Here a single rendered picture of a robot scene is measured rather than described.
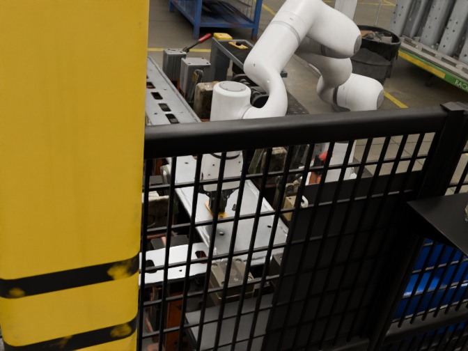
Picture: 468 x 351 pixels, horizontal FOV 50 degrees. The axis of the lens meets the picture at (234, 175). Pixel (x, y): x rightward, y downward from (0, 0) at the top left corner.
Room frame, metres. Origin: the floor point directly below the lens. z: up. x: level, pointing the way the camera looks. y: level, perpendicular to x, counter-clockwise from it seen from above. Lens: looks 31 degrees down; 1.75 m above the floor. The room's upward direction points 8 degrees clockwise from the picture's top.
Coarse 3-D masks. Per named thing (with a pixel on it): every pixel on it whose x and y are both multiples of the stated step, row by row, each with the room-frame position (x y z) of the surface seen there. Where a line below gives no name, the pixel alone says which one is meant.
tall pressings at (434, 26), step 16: (400, 0) 6.03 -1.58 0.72; (416, 0) 6.16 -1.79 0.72; (432, 0) 6.27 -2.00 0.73; (448, 0) 5.82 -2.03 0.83; (464, 0) 5.61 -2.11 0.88; (400, 16) 5.97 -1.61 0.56; (416, 16) 6.08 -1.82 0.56; (432, 16) 5.89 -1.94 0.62; (448, 16) 6.00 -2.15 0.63; (464, 16) 5.55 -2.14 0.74; (400, 32) 5.96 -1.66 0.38; (416, 32) 6.08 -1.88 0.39; (432, 32) 5.81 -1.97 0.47; (448, 32) 5.63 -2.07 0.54; (464, 32) 5.75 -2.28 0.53; (448, 48) 5.55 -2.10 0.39; (464, 48) 5.40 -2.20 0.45
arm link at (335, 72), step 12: (300, 48) 1.42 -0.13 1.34; (312, 48) 1.40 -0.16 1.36; (312, 60) 1.48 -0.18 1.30; (324, 60) 1.48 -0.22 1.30; (336, 60) 1.49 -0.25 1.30; (348, 60) 1.52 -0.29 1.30; (324, 72) 1.50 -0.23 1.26; (336, 72) 1.50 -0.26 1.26; (348, 72) 1.54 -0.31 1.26; (324, 84) 1.60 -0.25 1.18; (336, 84) 1.55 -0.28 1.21; (324, 96) 1.66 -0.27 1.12
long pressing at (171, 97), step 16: (160, 80) 1.88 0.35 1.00; (176, 96) 1.75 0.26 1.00; (160, 112) 1.59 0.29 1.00; (176, 112) 1.61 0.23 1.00; (192, 112) 1.62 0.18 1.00; (192, 160) 1.30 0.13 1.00; (176, 176) 1.19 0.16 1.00; (192, 176) 1.21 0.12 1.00; (176, 192) 1.12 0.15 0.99; (192, 192) 1.13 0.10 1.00; (256, 192) 1.17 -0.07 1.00; (272, 208) 1.10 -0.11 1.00; (224, 224) 1.01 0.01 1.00; (240, 224) 1.02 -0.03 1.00; (272, 224) 1.04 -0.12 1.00; (208, 240) 0.94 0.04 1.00; (224, 240) 0.94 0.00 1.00; (240, 240) 0.95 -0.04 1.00; (256, 240) 0.96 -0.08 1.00; (240, 256) 0.89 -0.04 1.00; (256, 256) 0.90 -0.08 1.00
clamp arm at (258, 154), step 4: (264, 148) 1.29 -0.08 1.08; (256, 152) 1.31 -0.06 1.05; (260, 152) 1.29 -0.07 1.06; (264, 152) 1.29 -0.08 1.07; (256, 156) 1.30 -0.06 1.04; (260, 156) 1.28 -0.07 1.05; (252, 160) 1.31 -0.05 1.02; (256, 160) 1.29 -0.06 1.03; (260, 160) 1.28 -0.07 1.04; (252, 164) 1.30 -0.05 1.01; (256, 164) 1.28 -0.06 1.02; (260, 164) 1.29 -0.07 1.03; (252, 168) 1.29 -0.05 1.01; (256, 168) 1.28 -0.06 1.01; (252, 172) 1.29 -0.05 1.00; (256, 172) 1.28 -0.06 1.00
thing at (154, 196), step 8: (152, 192) 1.03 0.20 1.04; (160, 192) 1.06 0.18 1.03; (152, 200) 1.01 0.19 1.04; (160, 200) 1.01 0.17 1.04; (168, 200) 1.02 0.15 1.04; (152, 208) 1.01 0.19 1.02; (160, 208) 1.01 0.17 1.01; (152, 216) 1.01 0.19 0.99; (160, 216) 1.02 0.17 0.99; (152, 224) 1.01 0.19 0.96; (160, 224) 1.02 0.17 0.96; (144, 288) 1.00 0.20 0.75; (152, 288) 1.01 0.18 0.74; (144, 296) 1.00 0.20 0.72
